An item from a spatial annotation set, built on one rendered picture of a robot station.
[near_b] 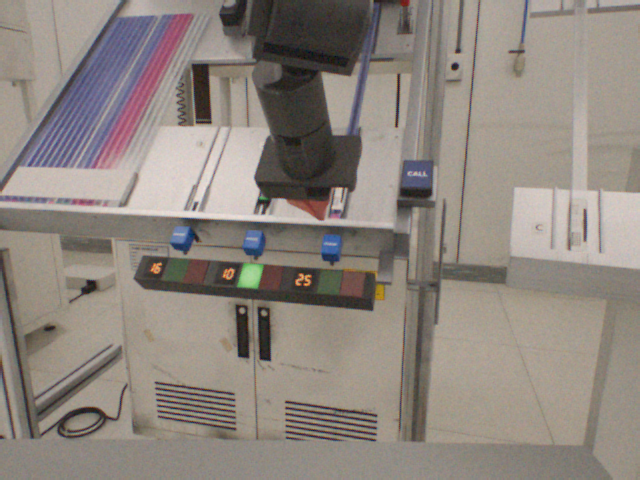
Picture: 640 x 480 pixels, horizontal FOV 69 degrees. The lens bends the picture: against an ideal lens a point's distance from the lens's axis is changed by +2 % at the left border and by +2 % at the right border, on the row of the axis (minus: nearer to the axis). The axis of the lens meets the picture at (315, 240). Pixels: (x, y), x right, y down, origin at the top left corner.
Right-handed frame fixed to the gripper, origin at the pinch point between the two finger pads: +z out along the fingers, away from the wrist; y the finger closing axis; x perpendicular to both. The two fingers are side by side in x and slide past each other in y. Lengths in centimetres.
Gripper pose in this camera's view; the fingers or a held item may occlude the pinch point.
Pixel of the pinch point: (321, 212)
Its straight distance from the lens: 54.2
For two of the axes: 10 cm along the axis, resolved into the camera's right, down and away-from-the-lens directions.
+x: -1.8, 8.3, -5.2
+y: -9.7, -0.6, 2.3
